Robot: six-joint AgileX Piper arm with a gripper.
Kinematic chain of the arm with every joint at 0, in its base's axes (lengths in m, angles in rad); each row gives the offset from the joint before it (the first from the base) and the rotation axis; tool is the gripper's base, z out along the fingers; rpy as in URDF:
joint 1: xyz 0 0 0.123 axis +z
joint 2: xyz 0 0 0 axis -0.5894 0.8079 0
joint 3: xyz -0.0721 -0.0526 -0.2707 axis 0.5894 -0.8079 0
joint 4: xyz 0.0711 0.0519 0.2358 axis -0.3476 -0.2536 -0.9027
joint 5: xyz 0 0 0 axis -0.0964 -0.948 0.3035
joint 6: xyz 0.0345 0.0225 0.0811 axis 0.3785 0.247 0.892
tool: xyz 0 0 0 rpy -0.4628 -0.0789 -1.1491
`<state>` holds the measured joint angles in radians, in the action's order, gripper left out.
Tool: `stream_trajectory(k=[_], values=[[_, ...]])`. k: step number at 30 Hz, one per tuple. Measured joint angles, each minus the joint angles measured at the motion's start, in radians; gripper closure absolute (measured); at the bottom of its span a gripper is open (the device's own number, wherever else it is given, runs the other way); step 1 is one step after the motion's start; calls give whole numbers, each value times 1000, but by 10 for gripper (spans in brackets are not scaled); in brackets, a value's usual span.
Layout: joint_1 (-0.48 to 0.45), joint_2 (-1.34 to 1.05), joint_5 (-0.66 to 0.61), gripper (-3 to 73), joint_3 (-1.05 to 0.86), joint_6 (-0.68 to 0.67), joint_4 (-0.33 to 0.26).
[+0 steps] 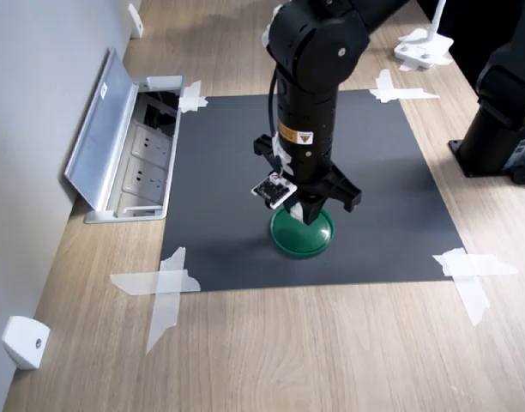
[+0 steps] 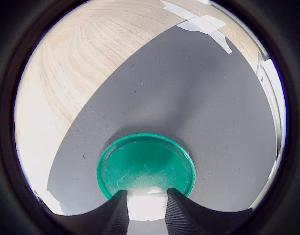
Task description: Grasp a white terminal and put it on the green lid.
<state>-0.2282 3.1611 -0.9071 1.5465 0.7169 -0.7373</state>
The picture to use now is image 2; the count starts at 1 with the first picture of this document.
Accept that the small white plastic terminal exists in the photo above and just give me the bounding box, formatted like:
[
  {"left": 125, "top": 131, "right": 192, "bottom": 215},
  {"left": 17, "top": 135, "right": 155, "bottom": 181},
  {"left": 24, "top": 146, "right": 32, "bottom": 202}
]
[{"left": 126, "top": 187, "right": 168, "bottom": 221}]

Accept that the round green lid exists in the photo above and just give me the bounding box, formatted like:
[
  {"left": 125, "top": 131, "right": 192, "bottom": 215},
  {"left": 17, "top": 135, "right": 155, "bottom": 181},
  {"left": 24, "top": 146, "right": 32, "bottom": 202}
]
[{"left": 96, "top": 133, "right": 197, "bottom": 199}]

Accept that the white tape patch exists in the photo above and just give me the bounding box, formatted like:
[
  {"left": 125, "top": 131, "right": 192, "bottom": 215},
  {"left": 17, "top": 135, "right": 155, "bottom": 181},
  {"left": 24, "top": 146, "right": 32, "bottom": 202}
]
[
  {"left": 33, "top": 189, "right": 65, "bottom": 216},
  {"left": 161, "top": 0, "right": 233, "bottom": 56}
]

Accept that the dark grey table mat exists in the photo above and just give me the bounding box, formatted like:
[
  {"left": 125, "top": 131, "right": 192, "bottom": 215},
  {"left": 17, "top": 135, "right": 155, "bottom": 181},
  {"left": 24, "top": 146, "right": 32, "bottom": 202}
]
[{"left": 46, "top": 24, "right": 279, "bottom": 235}]

